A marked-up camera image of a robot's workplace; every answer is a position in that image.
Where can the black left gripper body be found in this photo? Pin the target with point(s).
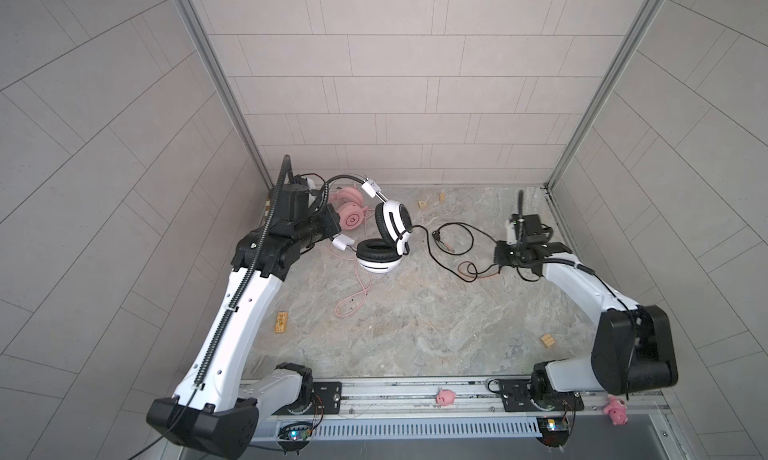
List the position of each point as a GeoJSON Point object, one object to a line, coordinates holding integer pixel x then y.
{"type": "Point", "coordinates": [316, 227]}

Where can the aluminium rail frame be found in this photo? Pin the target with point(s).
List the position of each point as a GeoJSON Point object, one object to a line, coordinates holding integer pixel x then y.
{"type": "Point", "coordinates": [404, 408]}

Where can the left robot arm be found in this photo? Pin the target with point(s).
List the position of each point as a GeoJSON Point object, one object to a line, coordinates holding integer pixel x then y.
{"type": "Point", "coordinates": [206, 412]}

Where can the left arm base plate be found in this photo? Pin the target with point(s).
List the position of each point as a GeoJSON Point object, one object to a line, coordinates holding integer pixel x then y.
{"type": "Point", "coordinates": [326, 394]}

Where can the pink pig toy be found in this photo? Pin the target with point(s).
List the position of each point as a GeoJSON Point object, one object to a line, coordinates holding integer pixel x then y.
{"type": "Point", "coordinates": [616, 410]}
{"type": "Point", "coordinates": [445, 397]}

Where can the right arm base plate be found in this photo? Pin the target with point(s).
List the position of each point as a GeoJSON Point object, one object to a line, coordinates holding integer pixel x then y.
{"type": "Point", "coordinates": [516, 396]}

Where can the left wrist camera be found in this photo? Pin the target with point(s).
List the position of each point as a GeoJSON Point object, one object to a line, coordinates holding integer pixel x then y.
{"type": "Point", "coordinates": [290, 202]}

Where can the left circuit board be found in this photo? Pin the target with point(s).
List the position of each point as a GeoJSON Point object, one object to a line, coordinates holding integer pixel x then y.
{"type": "Point", "coordinates": [296, 432]}

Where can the pink headphones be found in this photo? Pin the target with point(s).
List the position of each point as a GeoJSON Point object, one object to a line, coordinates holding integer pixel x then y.
{"type": "Point", "coordinates": [351, 206]}

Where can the rectangular wooden block left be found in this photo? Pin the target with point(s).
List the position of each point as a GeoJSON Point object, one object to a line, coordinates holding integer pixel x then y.
{"type": "Point", "coordinates": [281, 321]}

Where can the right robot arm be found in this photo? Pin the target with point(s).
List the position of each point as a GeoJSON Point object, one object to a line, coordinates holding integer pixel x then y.
{"type": "Point", "coordinates": [633, 348]}

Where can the white black headphones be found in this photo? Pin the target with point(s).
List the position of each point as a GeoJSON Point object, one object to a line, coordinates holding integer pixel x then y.
{"type": "Point", "coordinates": [375, 255]}

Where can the right circuit board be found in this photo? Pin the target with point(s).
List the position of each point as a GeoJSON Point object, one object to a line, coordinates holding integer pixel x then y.
{"type": "Point", "coordinates": [555, 431]}

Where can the pink pig toy centre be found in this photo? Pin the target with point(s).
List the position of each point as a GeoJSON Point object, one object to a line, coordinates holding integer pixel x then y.
{"type": "Point", "coordinates": [445, 397]}

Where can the pink pig toy right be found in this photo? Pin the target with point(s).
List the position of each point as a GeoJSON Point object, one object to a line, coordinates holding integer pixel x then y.
{"type": "Point", "coordinates": [616, 410]}

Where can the circuit board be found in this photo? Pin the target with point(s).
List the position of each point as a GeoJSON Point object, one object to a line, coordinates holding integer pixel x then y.
{"type": "Point", "coordinates": [555, 431]}
{"type": "Point", "coordinates": [296, 432]}

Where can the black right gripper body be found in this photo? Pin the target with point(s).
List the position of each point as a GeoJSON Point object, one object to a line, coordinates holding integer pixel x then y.
{"type": "Point", "coordinates": [512, 254]}

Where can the wooden block right front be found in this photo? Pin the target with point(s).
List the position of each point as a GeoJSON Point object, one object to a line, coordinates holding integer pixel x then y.
{"type": "Point", "coordinates": [548, 340]}

